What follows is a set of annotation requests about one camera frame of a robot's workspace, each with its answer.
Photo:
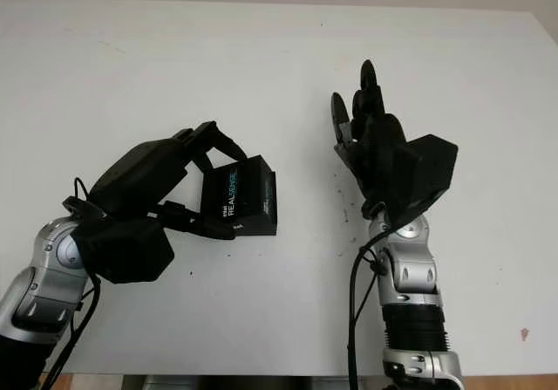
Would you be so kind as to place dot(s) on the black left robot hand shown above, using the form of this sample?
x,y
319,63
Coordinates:
x,y
144,172

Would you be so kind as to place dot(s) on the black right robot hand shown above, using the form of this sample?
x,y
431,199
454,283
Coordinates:
x,y
379,167

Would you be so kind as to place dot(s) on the black RealSense box lid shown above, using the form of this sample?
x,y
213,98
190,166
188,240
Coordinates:
x,y
240,193

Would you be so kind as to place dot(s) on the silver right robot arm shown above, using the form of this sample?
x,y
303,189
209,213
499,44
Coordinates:
x,y
410,285

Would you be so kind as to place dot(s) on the grey metal base below table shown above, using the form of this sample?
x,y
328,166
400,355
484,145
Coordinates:
x,y
244,382

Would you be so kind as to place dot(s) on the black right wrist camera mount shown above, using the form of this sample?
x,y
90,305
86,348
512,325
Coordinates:
x,y
427,176

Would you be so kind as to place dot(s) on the black camera box base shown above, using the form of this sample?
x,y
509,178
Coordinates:
x,y
270,207

